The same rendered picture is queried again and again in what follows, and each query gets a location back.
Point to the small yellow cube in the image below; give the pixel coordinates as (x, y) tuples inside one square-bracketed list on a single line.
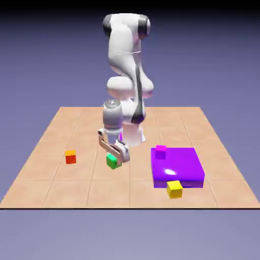
[(174, 189)]

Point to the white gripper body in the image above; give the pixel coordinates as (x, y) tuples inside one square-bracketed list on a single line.
[(109, 148)]

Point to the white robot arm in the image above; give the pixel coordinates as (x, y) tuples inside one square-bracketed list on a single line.
[(121, 61)]

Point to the small red cube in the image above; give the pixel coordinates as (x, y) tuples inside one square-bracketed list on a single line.
[(70, 157)]

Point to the small magenta cube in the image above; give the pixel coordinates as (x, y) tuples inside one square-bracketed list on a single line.
[(160, 152)]

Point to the large purple box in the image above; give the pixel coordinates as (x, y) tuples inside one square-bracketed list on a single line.
[(178, 167)]

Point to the small green cube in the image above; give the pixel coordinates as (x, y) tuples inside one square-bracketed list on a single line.
[(112, 161)]

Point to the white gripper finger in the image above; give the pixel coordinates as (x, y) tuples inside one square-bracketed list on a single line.
[(125, 156)]

